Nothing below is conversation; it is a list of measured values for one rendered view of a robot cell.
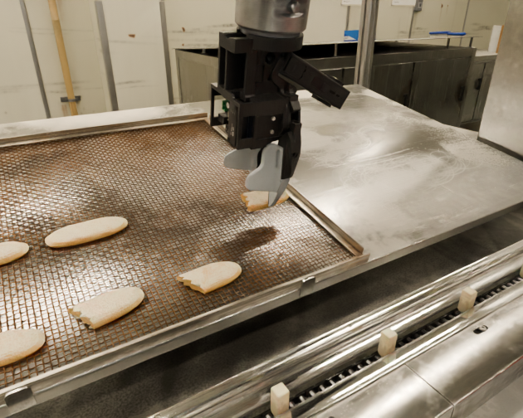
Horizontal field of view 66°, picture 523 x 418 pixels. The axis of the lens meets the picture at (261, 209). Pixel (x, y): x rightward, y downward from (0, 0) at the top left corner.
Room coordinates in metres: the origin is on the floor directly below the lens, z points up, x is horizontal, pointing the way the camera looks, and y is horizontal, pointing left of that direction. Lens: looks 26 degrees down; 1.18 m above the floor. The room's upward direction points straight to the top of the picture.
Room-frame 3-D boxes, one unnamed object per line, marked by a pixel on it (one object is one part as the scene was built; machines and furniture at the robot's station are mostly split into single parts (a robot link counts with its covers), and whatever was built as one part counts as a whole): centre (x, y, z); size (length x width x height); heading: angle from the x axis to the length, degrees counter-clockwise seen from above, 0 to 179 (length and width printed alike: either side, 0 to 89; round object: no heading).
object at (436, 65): (3.05, -0.47, 0.51); 1.93 x 1.05 x 1.02; 121
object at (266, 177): (0.46, 0.00, 0.99); 0.06 x 0.03 x 0.09; 121
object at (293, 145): (0.47, -0.03, 1.04); 0.05 x 0.02 x 0.09; 31
